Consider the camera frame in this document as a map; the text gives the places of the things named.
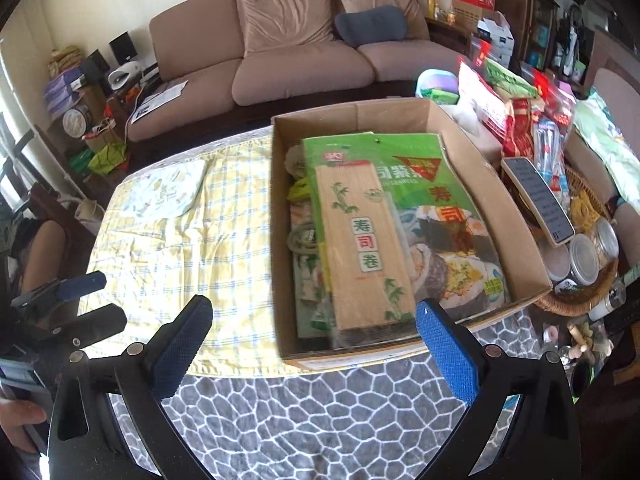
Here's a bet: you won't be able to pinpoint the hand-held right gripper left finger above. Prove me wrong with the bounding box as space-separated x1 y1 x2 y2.
46 295 213 480

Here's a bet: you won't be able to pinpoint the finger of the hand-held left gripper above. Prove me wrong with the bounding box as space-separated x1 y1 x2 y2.
35 305 128 348
12 271 107 313

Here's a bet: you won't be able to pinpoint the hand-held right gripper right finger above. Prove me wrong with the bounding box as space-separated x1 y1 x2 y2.
416 298 583 480

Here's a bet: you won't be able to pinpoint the printed cardboard box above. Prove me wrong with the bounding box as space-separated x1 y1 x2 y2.
270 97 553 372

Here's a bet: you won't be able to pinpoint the green sushi seaweed packet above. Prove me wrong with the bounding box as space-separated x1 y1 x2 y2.
300 132 512 351

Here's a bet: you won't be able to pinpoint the person's left hand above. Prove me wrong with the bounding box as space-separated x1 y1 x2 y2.
0 399 48 454

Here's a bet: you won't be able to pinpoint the person's leg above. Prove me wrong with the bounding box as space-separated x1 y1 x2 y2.
20 221 67 295

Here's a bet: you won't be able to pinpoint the yellow checked tablecloth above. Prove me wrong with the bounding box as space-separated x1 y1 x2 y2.
77 130 506 377

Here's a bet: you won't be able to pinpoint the pale blue patterned cloth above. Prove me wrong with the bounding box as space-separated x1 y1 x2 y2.
121 160 207 219

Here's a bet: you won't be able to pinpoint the green bag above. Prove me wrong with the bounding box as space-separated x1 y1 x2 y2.
88 142 129 176

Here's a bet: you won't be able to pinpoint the wicker basket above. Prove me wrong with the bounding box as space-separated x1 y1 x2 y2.
500 160 621 317

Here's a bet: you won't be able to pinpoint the small wooden pieces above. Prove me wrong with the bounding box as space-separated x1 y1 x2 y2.
567 322 614 361

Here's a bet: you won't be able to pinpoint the pale printed packet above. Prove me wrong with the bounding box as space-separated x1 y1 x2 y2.
290 205 337 341

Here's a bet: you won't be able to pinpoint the grey stone pattern cloth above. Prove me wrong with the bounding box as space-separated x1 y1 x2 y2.
102 305 547 480

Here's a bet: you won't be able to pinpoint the round tin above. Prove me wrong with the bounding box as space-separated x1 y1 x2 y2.
62 105 91 139

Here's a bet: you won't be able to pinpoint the jar with metal lid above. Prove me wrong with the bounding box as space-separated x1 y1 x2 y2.
595 219 620 266
570 234 600 284

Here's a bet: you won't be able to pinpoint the bottle with black cap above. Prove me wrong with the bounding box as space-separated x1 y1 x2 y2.
589 282 629 321

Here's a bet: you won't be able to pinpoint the flat device with text screen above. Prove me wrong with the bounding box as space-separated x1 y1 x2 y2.
501 156 576 247

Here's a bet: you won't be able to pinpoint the stack of purple boxes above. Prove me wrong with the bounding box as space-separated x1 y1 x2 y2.
43 70 84 116

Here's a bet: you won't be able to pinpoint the yellow rubber bands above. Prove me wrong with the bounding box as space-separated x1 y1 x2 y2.
570 197 601 231

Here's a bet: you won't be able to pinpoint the papers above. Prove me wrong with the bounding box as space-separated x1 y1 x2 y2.
132 81 189 124

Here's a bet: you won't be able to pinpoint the white grey appliance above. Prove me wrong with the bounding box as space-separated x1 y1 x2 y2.
108 61 144 92

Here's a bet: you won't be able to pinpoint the black speaker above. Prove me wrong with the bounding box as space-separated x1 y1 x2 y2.
108 31 139 64
80 50 111 84

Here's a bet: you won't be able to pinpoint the straw bundle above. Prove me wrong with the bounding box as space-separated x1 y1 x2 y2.
48 46 81 76

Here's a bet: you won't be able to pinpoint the clear bag of tubes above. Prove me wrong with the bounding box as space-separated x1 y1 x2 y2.
532 115 571 201

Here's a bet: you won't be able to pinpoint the red snack packet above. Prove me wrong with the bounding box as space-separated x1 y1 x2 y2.
502 97 534 159

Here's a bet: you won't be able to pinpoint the brown sofa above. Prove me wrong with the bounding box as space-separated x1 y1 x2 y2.
127 0 473 143

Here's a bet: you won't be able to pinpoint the white red packet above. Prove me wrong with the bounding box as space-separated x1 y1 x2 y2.
457 57 506 131

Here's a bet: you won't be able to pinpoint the light green bedding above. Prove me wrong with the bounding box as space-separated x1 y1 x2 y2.
572 87 640 202

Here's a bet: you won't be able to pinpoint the pastel plastic container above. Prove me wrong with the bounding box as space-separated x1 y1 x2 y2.
415 70 460 101

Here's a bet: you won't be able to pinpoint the white blue boxes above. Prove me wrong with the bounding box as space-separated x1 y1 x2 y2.
477 12 516 64

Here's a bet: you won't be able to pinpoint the dark grey pillow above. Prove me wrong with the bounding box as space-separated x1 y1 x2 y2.
335 6 408 49

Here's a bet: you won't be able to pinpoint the brown cardboard box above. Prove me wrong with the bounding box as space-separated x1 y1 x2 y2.
452 0 489 34

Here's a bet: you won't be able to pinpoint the dark wooden cabinet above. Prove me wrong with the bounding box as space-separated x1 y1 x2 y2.
490 0 561 69

